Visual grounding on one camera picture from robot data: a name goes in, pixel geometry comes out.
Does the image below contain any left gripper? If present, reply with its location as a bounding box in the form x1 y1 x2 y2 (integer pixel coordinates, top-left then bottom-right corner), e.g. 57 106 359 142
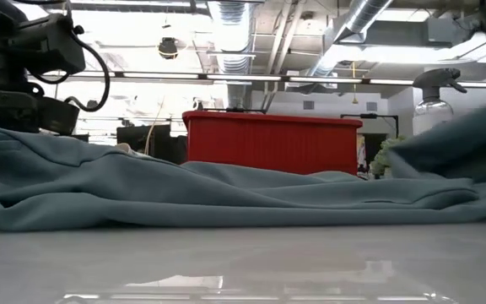
0 87 80 136

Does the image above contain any teal grey garment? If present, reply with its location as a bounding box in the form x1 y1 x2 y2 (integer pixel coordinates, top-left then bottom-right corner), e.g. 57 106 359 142
0 100 486 232

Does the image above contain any red plastic laundry bin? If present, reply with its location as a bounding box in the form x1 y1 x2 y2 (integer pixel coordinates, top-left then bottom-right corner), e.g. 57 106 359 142
182 110 364 176

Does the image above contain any black box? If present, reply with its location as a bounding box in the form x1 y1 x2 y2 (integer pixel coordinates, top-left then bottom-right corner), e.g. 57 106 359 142
116 124 188 165

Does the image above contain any long ceiling light bar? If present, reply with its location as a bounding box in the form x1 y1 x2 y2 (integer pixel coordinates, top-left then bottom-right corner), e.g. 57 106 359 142
27 70 486 89

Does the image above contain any green potted plant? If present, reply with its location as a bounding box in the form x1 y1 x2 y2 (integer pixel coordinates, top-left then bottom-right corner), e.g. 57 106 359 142
370 134 408 179

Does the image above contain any clear spray bottle black trigger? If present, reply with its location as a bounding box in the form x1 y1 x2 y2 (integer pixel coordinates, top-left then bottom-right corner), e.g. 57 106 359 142
411 67 468 137

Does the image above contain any black dome ceiling camera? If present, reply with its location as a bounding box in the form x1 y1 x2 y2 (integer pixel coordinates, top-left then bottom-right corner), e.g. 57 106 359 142
157 36 180 60

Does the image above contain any silver ribbed ventilation duct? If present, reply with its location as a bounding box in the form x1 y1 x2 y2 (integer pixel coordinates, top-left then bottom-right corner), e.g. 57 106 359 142
208 0 257 109

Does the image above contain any silver spiral ventilation duct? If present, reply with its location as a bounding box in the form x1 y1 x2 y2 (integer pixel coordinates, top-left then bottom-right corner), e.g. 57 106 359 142
310 0 394 78

